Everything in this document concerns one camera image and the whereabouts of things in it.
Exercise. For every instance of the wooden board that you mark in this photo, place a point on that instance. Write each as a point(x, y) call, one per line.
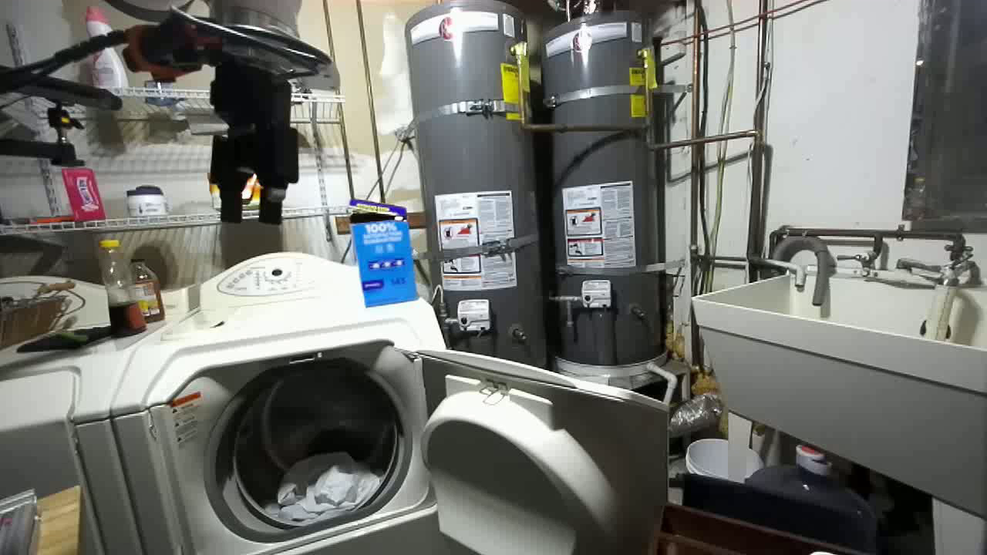
point(61, 526)

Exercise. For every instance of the blue cardboard box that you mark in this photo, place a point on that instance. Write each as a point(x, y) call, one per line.
point(384, 256)

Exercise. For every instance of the white washing machine door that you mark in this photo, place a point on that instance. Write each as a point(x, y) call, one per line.
point(575, 452)

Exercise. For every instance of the yellow-capped bottle dark liquid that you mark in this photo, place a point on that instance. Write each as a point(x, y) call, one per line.
point(124, 297)

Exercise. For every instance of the grey water heater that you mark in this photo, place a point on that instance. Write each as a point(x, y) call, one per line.
point(473, 142)
point(606, 134)

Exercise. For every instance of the white washing machine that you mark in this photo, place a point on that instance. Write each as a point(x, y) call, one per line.
point(298, 328)

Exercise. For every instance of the wicker basket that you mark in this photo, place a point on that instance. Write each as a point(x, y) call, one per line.
point(35, 312)

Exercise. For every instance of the dark metal faucet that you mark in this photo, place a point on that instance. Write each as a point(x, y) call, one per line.
point(820, 264)

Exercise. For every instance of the dark window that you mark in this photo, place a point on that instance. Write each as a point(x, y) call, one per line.
point(950, 113)

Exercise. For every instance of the white spray bottle red cap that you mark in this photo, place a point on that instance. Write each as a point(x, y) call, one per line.
point(102, 62)

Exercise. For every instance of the white utility sink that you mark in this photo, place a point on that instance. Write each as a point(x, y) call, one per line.
point(823, 381)

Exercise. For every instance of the dark red crate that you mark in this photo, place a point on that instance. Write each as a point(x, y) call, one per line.
point(719, 534)

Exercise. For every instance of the dark blue water jug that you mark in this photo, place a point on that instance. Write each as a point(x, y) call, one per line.
point(812, 504)

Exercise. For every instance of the grey metal wall pipe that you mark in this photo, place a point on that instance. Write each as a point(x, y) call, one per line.
point(764, 196)

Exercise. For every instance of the pink card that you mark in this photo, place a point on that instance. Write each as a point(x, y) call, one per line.
point(85, 196)

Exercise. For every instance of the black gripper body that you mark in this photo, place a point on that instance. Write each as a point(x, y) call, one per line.
point(253, 129)

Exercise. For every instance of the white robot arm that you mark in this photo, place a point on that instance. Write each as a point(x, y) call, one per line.
point(256, 15)

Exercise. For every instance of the white jar dark lid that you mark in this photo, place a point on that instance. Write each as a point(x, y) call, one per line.
point(147, 205)

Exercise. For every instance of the white laundry cloth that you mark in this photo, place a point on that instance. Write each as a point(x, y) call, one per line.
point(325, 491)

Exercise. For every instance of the white bucket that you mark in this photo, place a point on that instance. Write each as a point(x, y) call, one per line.
point(719, 461)

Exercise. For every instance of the white dryer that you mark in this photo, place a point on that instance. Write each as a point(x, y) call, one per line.
point(35, 421)

